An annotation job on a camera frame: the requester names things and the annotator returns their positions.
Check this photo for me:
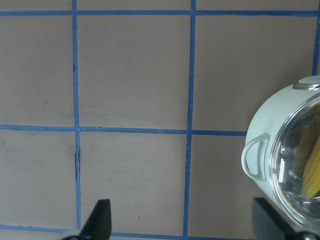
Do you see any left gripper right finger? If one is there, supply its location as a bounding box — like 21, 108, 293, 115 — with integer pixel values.
251, 197, 320, 240

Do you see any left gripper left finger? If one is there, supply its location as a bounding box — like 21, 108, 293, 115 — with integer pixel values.
58, 199, 112, 240

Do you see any glass pot lid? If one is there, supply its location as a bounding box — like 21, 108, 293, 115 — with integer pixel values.
271, 94, 320, 227

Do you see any yellow plastic corn cob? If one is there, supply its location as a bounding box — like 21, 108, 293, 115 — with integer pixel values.
301, 114, 320, 200

